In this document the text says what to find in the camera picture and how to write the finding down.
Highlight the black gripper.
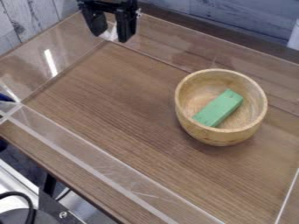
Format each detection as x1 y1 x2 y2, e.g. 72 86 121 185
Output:
77 0 140 43

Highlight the green rectangular block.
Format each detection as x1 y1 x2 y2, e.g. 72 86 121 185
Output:
191 89 243 128

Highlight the light wooden bowl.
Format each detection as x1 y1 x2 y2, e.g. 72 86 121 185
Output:
173 68 267 146

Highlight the blue object at left edge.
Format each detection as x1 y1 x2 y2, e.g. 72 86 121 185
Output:
0 93 15 102

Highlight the clear acrylic front barrier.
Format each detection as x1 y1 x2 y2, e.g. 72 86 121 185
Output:
0 83 224 224

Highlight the black metal table leg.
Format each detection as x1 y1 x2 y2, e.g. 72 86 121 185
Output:
36 174 87 224

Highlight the clear acrylic corner bracket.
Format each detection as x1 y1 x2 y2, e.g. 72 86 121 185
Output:
99 22 117 41

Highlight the black cable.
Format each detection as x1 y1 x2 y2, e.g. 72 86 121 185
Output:
0 191 37 224

